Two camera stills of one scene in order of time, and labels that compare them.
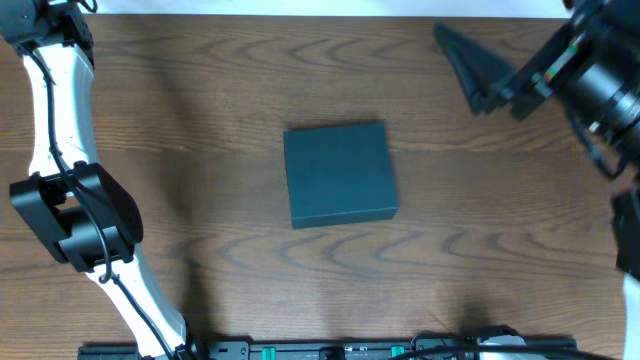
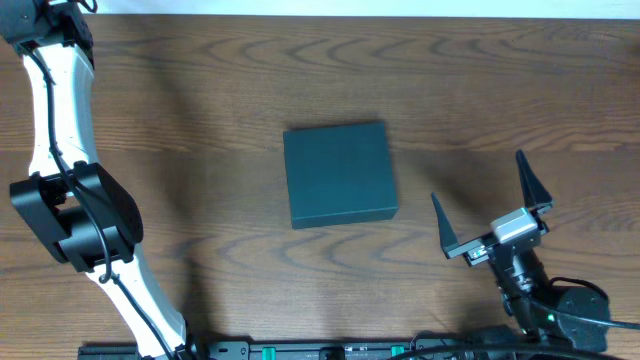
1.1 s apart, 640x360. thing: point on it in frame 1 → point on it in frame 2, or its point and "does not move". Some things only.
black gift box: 339,175 does not move
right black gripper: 505,81 → 479,247
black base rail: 347,349 does not move
